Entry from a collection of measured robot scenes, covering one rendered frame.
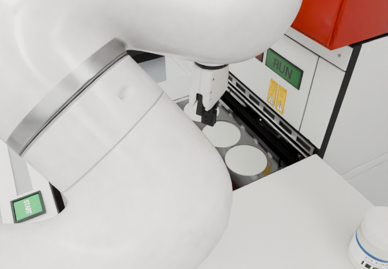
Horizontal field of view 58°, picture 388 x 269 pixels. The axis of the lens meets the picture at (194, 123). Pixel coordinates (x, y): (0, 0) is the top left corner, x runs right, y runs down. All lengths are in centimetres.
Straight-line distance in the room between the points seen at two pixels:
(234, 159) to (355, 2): 43
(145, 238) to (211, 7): 15
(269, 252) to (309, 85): 34
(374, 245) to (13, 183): 66
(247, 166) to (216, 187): 61
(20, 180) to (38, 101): 60
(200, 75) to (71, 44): 49
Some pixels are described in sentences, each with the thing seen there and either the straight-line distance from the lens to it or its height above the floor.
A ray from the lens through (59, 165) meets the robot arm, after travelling 22.
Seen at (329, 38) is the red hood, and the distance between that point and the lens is 63.
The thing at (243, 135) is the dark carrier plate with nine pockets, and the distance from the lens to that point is 91.
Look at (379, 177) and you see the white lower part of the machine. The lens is 120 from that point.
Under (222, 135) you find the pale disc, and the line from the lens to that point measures 91.
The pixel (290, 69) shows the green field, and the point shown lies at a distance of 79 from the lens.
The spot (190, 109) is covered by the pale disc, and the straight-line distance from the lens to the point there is 99.
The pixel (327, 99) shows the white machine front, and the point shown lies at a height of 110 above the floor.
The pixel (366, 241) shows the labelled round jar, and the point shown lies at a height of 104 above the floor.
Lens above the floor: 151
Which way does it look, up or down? 41 degrees down
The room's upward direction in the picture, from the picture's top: straight up
